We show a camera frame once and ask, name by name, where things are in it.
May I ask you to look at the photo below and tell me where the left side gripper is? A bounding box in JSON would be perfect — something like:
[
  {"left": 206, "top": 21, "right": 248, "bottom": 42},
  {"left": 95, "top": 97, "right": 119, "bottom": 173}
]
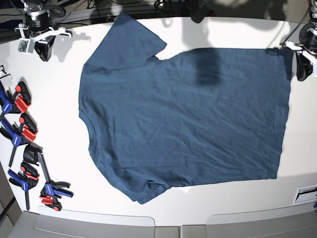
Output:
[{"left": 280, "top": 41, "right": 317, "bottom": 81}]

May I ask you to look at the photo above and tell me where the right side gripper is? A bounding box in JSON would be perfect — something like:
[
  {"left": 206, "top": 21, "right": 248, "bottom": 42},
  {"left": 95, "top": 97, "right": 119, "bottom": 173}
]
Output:
[{"left": 14, "top": 23, "right": 72, "bottom": 61}]

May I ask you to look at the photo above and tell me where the blue T-shirt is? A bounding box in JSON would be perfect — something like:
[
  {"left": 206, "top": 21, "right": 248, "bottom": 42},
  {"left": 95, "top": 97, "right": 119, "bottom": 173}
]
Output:
[{"left": 79, "top": 13, "right": 293, "bottom": 204}]

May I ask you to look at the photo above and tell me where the robot arm on left side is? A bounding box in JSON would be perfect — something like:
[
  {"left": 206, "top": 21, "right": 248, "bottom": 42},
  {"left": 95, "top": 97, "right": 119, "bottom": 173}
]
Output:
[{"left": 280, "top": 0, "right": 317, "bottom": 81}]

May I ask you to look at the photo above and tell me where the robot arm on right side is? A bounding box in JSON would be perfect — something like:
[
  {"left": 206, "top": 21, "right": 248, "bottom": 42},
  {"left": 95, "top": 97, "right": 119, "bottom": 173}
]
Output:
[{"left": 15, "top": 0, "right": 72, "bottom": 61}]

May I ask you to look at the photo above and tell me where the metal hex key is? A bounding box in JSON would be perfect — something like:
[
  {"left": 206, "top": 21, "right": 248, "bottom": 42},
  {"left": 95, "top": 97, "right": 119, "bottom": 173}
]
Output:
[{"left": 0, "top": 65, "right": 12, "bottom": 79}]

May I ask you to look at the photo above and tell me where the blue red clamp top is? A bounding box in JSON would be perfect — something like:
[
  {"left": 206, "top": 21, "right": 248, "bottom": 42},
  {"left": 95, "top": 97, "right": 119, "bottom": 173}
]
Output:
[{"left": 0, "top": 81, "right": 32, "bottom": 120}]

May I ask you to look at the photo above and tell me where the blue red clamp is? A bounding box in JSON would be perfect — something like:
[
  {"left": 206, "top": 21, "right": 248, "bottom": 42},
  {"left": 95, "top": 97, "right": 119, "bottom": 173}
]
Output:
[
  {"left": 38, "top": 152, "right": 74, "bottom": 211},
  {"left": 8, "top": 161, "right": 39, "bottom": 211},
  {"left": 0, "top": 81, "right": 32, "bottom": 120},
  {"left": 0, "top": 113, "right": 37, "bottom": 167}
]

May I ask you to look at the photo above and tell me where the white label sticker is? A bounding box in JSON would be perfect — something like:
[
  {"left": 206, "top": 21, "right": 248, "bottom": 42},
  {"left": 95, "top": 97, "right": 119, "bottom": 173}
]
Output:
[{"left": 292, "top": 185, "right": 317, "bottom": 205}]

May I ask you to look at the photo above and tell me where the blue red clamp bottom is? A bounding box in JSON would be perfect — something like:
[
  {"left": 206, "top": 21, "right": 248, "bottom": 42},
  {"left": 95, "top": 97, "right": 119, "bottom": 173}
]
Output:
[{"left": 38, "top": 152, "right": 74, "bottom": 211}]

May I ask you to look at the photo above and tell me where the grey chair right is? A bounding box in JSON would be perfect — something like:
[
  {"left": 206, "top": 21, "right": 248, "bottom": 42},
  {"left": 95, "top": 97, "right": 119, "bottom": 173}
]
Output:
[{"left": 180, "top": 204, "right": 317, "bottom": 238}]

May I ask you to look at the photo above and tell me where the grey chair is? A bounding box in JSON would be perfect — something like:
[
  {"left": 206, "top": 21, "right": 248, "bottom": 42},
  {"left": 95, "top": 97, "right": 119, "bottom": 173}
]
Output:
[
  {"left": 180, "top": 204, "right": 317, "bottom": 238},
  {"left": 6, "top": 212, "right": 180, "bottom": 238}
]

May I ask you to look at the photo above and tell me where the grey chair left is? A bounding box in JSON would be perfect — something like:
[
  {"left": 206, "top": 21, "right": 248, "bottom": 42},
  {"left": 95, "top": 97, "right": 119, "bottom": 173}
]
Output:
[{"left": 6, "top": 212, "right": 180, "bottom": 238}]

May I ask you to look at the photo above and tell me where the right side wrist camera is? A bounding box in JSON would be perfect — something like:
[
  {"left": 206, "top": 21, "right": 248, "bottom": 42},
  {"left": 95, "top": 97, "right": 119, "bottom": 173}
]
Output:
[{"left": 17, "top": 38, "right": 35, "bottom": 54}]

